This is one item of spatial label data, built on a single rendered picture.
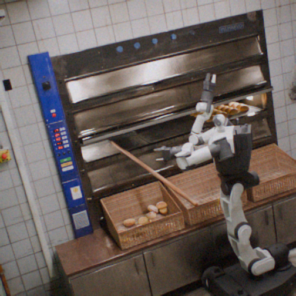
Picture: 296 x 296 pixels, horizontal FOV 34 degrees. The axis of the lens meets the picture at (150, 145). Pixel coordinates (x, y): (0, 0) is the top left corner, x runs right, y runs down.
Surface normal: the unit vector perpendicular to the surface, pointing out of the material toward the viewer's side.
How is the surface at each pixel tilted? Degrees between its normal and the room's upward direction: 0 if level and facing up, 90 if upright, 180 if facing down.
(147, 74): 70
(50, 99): 90
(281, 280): 0
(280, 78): 90
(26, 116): 90
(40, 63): 90
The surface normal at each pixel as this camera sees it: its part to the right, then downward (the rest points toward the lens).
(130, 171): 0.27, -0.11
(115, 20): 0.36, 0.22
